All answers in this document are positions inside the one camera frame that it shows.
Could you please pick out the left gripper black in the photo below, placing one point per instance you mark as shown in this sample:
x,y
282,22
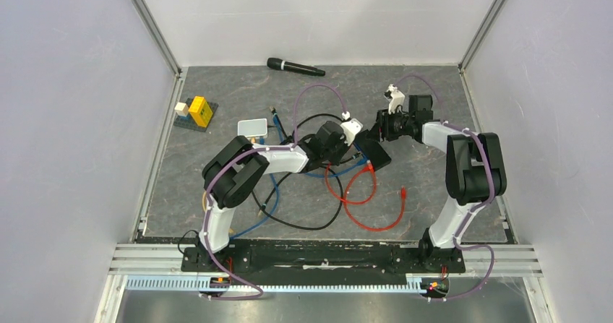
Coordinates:
x,y
344,147

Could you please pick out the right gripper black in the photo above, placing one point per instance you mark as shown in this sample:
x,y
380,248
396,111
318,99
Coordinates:
x,y
387,134

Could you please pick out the white network switch box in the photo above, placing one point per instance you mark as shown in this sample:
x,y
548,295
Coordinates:
x,y
253,128

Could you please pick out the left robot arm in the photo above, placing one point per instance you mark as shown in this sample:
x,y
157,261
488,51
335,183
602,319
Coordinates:
x,y
234,172

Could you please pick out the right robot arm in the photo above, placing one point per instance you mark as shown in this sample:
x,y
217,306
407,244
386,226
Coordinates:
x,y
474,168

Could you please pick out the black microphone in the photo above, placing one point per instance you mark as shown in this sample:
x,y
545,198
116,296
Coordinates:
x,y
287,66

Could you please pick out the yellow toy brick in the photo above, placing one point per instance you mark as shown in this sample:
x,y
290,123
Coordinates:
x,y
200,111

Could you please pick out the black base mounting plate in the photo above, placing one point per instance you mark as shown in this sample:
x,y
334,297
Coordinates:
x,y
303,262

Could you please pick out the cream toy brick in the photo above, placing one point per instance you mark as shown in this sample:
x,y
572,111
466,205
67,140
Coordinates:
x,y
181,109

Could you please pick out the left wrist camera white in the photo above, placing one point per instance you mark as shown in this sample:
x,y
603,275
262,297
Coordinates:
x,y
350,126

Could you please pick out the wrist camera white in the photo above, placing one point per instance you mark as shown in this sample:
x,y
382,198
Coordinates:
x,y
350,126
395,99

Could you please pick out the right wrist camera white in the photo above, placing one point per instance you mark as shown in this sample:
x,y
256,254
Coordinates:
x,y
395,99

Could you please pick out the white cable duct strip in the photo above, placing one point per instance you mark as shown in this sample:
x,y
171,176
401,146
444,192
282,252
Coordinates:
x,y
206,284

